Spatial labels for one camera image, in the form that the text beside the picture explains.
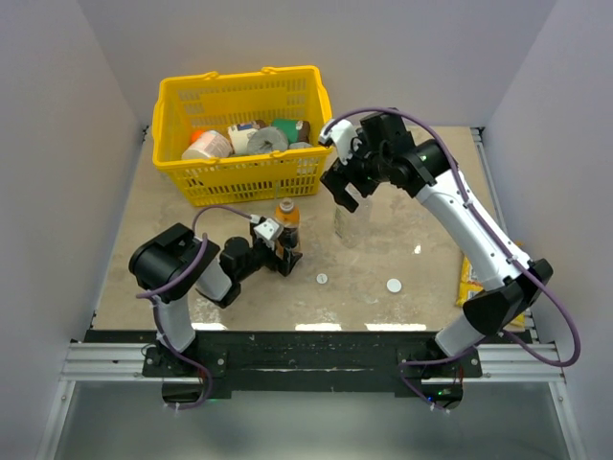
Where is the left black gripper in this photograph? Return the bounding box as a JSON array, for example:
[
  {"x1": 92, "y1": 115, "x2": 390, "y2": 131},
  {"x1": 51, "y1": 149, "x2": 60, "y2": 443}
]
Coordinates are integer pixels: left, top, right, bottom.
[{"x1": 237, "y1": 238, "x2": 302, "y2": 282}]

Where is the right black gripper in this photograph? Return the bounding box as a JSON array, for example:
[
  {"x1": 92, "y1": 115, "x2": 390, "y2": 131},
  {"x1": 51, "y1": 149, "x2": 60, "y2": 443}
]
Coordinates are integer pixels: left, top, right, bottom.
[{"x1": 321, "y1": 128, "x2": 390, "y2": 212}]

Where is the orange drink bottle blue label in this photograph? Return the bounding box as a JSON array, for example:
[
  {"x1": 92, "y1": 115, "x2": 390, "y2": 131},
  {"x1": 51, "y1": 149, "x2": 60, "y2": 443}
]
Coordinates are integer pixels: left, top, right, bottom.
[{"x1": 275, "y1": 197, "x2": 300, "y2": 257}]

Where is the clear plastic bottle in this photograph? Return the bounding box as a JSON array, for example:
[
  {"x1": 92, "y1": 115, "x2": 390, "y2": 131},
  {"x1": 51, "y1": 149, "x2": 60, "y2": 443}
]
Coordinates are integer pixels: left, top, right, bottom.
[{"x1": 333, "y1": 185, "x2": 372, "y2": 248}]

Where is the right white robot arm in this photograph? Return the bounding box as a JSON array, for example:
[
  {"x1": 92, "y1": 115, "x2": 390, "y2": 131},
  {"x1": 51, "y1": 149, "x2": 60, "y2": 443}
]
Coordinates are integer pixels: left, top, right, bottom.
[{"x1": 319, "y1": 109, "x2": 553, "y2": 377}]

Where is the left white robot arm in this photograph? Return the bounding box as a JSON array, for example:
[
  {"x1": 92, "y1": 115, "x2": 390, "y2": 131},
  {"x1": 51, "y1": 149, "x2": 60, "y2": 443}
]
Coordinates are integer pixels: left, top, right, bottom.
[{"x1": 128, "y1": 215, "x2": 303, "y2": 376}]

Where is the white bottle orange cap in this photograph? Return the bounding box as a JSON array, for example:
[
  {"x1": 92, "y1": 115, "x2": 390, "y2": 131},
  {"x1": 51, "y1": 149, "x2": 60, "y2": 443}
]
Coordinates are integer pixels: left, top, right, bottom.
[{"x1": 181, "y1": 130, "x2": 234, "y2": 160}]

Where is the large white bottle cap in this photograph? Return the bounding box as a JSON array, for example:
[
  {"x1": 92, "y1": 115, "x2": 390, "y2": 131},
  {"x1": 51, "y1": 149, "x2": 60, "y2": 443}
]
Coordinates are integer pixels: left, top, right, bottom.
[{"x1": 386, "y1": 278, "x2": 402, "y2": 293}]

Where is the brown packet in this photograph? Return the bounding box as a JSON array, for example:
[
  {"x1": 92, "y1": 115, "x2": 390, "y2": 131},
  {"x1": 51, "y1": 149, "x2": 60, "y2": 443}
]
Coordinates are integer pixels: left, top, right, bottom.
[{"x1": 295, "y1": 120, "x2": 310, "y2": 143}]

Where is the green packet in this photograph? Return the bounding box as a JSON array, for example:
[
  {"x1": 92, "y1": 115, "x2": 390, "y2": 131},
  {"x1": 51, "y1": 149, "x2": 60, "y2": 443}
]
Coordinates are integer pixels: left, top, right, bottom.
[{"x1": 271, "y1": 118, "x2": 303, "y2": 144}]

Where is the grey tape roll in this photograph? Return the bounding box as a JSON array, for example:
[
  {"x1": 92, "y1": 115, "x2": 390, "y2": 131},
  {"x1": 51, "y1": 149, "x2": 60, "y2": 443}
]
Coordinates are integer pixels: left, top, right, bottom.
[{"x1": 247, "y1": 126, "x2": 289, "y2": 154}]

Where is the yellow plastic shopping basket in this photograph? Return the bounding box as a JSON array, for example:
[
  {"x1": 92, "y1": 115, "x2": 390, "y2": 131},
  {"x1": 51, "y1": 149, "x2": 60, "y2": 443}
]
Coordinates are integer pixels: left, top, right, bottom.
[{"x1": 151, "y1": 65, "x2": 332, "y2": 207}]

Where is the white labelled carton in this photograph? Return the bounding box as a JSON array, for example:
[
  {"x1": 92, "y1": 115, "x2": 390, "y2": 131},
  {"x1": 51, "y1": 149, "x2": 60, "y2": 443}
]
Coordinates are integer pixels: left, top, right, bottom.
[{"x1": 227, "y1": 120, "x2": 267, "y2": 155}]

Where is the yellow snack bag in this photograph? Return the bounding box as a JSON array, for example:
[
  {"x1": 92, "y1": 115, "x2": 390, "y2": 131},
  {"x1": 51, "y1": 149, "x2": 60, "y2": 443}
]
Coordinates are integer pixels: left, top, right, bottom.
[{"x1": 456, "y1": 257, "x2": 526, "y2": 332}]

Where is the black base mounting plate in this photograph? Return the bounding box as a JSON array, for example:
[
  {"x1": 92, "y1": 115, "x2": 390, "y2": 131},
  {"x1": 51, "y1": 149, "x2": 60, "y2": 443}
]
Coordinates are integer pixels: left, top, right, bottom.
[{"x1": 85, "y1": 327, "x2": 533, "y2": 413}]

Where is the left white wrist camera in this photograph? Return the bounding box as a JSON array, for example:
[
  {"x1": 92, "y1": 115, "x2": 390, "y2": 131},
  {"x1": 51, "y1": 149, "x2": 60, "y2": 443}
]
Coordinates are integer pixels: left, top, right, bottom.
[{"x1": 253, "y1": 218, "x2": 284, "y2": 250}]

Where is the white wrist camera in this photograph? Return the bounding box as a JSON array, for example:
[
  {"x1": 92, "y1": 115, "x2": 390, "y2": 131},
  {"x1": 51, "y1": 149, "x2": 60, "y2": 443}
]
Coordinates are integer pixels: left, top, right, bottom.
[
  {"x1": 253, "y1": 218, "x2": 284, "y2": 250},
  {"x1": 318, "y1": 119, "x2": 357, "y2": 165}
]

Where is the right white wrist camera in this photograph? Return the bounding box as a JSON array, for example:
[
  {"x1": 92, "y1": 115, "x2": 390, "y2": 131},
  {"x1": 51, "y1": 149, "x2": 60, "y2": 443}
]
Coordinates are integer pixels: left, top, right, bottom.
[{"x1": 318, "y1": 119, "x2": 357, "y2": 165}]

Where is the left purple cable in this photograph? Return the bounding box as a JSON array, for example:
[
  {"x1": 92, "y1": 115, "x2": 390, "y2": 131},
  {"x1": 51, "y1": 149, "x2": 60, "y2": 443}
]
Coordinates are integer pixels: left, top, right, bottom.
[{"x1": 136, "y1": 205, "x2": 255, "y2": 411}]

